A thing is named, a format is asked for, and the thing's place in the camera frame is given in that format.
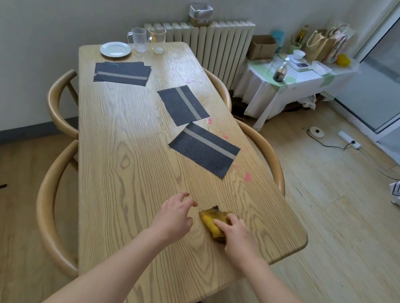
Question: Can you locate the person's left hand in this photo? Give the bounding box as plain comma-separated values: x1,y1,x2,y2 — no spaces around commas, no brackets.
147,190,199,248

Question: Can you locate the person's right hand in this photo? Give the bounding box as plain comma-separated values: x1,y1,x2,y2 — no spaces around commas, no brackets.
211,213,267,267

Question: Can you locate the yellow cleaning sponge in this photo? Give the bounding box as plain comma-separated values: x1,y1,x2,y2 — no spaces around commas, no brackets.
197,205,235,247

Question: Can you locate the person's right forearm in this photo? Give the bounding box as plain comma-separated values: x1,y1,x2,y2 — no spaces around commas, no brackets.
231,255,326,303

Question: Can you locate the person's left forearm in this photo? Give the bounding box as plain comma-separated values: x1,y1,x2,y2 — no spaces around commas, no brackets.
39,221,164,303

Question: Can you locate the dark striped woven placemat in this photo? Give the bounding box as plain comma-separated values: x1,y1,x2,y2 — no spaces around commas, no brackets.
167,121,242,180
155,84,212,129
93,61,152,87
97,59,146,68

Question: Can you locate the wooden curved-back chair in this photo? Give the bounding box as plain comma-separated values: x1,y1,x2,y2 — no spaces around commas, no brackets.
200,68,234,113
32,137,87,279
229,118,290,198
45,68,83,139

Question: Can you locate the side table with white cloth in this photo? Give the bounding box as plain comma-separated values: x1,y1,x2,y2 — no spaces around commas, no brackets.
231,50,360,137

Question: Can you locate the white power strip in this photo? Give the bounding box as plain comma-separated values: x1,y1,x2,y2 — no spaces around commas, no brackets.
337,131,362,150

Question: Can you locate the clear glass mug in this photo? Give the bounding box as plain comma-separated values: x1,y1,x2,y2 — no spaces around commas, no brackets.
147,26,167,54

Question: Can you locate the dark sauce bottle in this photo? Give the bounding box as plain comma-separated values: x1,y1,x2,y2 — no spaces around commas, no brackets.
273,61,289,83

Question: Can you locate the white round plate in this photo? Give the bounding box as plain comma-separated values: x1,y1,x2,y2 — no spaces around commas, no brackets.
99,41,132,59

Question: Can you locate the frosted plastic mug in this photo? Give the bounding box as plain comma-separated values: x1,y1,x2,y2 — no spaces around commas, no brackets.
126,27,149,53

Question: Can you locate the brown cardboard box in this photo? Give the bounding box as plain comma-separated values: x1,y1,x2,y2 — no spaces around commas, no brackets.
247,34,279,62

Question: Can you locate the white kitchen scale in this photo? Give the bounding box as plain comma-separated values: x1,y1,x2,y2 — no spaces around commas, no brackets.
286,55,310,73

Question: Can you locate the small clear-lined box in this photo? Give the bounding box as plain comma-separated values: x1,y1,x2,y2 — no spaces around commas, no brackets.
188,3,214,28

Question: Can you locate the white rectangular tray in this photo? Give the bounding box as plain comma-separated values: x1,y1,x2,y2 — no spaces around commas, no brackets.
310,61,332,77

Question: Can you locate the green utensil cup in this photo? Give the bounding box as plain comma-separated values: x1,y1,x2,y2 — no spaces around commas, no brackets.
288,24,310,56

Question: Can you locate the beige paper bag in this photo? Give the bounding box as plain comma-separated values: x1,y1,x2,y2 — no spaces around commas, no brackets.
305,28,330,63

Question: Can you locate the patterned paper bag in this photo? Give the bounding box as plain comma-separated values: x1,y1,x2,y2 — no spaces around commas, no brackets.
322,23,349,65

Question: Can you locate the glass sliding door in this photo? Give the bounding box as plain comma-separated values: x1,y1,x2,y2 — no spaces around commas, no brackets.
333,0,400,136

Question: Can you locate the black power cable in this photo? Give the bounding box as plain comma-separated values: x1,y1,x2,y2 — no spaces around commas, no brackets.
305,129,354,151

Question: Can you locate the white wall radiator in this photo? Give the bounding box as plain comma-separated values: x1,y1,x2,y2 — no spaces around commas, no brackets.
141,15,256,92

